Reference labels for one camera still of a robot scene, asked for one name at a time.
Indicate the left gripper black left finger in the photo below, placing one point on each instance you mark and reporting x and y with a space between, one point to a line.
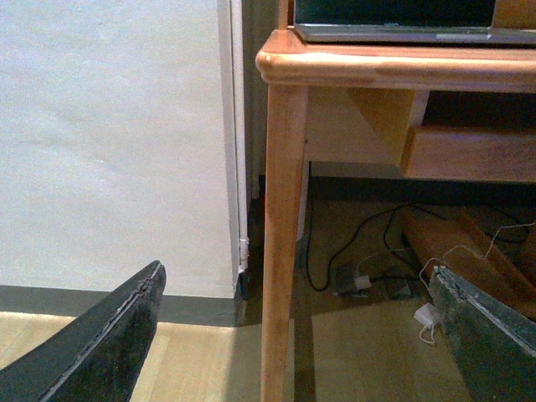
98 356

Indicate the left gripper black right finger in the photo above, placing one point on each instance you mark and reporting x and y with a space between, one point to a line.
493 345

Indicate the wooden desk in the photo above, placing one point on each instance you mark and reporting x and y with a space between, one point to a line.
396 81

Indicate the wooden rolling stand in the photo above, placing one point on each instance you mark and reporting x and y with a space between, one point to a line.
462 247

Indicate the white power adapter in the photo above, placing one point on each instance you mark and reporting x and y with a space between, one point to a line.
428 316

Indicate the grey laptop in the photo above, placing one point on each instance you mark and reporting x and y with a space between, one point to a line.
435 22

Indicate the wooden pull-out keyboard tray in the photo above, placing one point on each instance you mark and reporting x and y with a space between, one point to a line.
469 154

